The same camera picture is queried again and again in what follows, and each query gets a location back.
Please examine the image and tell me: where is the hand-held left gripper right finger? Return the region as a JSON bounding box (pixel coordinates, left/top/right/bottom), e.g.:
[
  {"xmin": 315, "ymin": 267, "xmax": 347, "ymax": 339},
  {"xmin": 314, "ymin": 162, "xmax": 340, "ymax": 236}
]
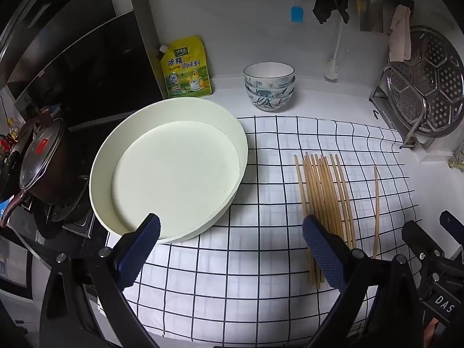
[{"xmin": 302, "ymin": 215, "xmax": 428, "ymax": 348}]

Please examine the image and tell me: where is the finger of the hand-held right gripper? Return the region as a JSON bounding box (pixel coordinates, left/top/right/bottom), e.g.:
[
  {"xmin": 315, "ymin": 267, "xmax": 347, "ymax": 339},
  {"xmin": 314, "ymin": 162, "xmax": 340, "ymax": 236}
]
[
  {"xmin": 439, "ymin": 210, "xmax": 464, "ymax": 231},
  {"xmin": 401, "ymin": 220, "xmax": 449, "ymax": 266}
]

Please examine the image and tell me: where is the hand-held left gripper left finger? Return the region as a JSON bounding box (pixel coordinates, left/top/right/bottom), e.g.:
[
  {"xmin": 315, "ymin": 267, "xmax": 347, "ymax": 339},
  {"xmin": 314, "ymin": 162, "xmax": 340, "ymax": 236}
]
[{"xmin": 40, "ymin": 213, "xmax": 162, "ymax": 348}]

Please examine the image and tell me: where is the bundle of wooden chopsticks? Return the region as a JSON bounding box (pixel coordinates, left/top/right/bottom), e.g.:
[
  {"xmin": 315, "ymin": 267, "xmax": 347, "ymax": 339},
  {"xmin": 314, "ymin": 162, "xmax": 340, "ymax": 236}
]
[{"xmin": 293, "ymin": 153, "xmax": 358, "ymax": 291}]

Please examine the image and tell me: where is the single wooden chopstick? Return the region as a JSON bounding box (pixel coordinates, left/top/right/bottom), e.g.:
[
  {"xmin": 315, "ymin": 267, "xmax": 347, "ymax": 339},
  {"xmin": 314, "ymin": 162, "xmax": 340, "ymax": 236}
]
[{"xmin": 372, "ymin": 166, "xmax": 380, "ymax": 260}]

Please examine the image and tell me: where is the pale round tray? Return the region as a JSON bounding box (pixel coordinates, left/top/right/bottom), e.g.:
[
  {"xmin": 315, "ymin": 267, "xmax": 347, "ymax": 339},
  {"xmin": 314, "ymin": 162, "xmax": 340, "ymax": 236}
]
[{"xmin": 89, "ymin": 97, "xmax": 249, "ymax": 244}]

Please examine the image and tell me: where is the white black grid cloth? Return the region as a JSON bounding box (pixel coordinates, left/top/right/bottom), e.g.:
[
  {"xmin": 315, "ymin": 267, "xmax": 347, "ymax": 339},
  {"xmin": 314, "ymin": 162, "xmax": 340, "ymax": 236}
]
[{"xmin": 96, "ymin": 115, "xmax": 423, "ymax": 338}]

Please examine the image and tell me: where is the black gas stove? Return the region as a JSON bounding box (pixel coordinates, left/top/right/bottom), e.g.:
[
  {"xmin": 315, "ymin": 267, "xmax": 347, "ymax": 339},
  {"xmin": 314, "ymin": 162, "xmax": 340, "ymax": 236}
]
[{"xmin": 7, "ymin": 174, "xmax": 109, "ymax": 242}]

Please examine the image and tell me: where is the dark cooking pot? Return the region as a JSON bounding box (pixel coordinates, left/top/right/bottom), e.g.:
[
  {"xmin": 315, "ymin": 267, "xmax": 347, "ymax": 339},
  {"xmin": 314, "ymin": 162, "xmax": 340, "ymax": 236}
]
[{"xmin": 0, "ymin": 116, "xmax": 91, "ymax": 230}]

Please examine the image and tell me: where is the steel dish rack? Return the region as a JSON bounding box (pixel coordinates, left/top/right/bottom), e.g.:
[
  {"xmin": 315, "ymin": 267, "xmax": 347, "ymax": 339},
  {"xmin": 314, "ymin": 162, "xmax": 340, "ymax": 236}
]
[{"xmin": 369, "ymin": 61, "xmax": 436, "ymax": 150}]

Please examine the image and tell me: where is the glass pot lid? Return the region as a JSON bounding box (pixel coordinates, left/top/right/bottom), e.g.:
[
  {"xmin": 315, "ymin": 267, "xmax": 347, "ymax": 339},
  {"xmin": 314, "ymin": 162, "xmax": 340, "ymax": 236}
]
[{"xmin": 18, "ymin": 118, "xmax": 66, "ymax": 191}]

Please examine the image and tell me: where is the perforated steel steamer plate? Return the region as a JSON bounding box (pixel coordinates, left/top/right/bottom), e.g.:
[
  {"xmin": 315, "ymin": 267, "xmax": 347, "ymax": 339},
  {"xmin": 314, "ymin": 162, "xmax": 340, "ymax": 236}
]
[{"xmin": 384, "ymin": 25, "xmax": 464, "ymax": 138}]

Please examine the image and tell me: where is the white blue floral bowl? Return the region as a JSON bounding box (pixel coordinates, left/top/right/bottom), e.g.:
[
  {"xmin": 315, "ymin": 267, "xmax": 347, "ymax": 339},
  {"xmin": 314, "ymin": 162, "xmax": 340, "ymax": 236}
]
[
  {"xmin": 243, "ymin": 62, "xmax": 295, "ymax": 87},
  {"xmin": 247, "ymin": 90, "xmax": 294, "ymax": 112},
  {"xmin": 244, "ymin": 79, "xmax": 295, "ymax": 98}
]

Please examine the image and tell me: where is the yellow seasoning pouch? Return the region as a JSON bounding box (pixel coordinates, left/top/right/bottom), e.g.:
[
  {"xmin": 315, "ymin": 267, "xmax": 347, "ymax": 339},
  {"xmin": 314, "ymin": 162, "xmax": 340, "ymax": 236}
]
[{"xmin": 158, "ymin": 35, "xmax": 214, "ymax": 98}]

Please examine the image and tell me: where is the black microwave oven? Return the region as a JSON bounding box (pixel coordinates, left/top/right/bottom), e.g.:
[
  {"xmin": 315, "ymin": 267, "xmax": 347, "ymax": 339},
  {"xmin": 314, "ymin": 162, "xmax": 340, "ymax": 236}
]
[{"xmin": 0, "ymin": 0, "xmax": 168, "ymax": 133}]

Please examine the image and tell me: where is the pink hanging cloth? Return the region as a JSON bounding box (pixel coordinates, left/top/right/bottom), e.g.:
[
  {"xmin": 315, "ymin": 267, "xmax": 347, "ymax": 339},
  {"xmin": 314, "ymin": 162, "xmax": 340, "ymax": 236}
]
[{"xmin": 389, "ymin": 4, "xmax": 414, "ymax": 62}]

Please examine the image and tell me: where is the grey hanging cleaver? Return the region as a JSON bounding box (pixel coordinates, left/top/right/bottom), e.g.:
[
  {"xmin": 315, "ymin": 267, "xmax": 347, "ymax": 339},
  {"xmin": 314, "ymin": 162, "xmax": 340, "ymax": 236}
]
[{"xmin": 357, "ymin": 0, "xmax": 385, "ymax": 34}]

